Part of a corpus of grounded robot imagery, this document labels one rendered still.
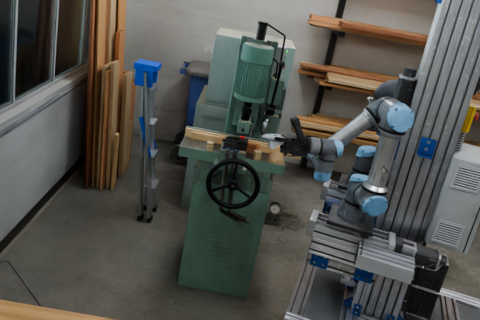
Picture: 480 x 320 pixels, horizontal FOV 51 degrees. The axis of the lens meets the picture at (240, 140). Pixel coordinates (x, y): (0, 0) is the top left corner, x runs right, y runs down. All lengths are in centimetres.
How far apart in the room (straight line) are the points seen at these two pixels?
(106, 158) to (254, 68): 184
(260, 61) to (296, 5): 242
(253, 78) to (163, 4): 257
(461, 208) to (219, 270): 141
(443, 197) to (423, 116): 41
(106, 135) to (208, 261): 148
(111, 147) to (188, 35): 161
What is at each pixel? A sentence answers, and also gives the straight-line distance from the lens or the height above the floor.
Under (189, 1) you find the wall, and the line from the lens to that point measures 515.
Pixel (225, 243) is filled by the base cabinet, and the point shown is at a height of 35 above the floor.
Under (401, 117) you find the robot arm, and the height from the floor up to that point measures 141.
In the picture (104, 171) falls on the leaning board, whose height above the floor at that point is 16.
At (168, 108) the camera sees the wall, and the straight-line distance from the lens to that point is 537.
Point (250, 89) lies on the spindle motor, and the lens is 278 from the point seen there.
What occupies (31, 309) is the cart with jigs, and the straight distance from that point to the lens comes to 218.
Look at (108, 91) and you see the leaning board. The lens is 400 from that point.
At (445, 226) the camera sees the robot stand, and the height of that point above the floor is 88.
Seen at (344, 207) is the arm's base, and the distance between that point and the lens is 256.
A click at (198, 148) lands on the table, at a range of 283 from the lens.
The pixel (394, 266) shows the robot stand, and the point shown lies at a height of 73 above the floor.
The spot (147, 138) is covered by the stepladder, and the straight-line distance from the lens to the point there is 359.
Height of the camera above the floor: 189
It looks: 19 degrees down
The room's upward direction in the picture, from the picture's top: 11 degrees clockwise
